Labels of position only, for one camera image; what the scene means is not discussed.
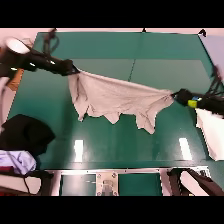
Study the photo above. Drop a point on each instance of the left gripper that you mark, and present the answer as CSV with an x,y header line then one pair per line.
x,y
70,67

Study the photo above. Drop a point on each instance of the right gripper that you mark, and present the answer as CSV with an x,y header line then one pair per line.
x,y
184,97

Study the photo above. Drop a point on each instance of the pale pink T-shirt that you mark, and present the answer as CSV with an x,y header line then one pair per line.
x,y
113,96

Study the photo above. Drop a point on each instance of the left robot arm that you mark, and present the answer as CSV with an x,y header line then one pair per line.
x,y
36,62

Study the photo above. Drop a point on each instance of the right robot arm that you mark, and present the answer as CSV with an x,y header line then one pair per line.
x,y
213,105

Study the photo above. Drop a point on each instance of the white garment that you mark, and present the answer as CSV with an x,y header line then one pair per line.
x,y
211,133

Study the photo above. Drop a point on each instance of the black garment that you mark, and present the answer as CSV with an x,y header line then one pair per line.
x,y
25,133

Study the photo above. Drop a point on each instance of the lavender garment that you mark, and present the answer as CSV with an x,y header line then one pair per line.
x,y
18,161

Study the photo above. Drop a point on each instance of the silver frame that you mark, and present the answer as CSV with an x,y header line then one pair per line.
x,y
106,181

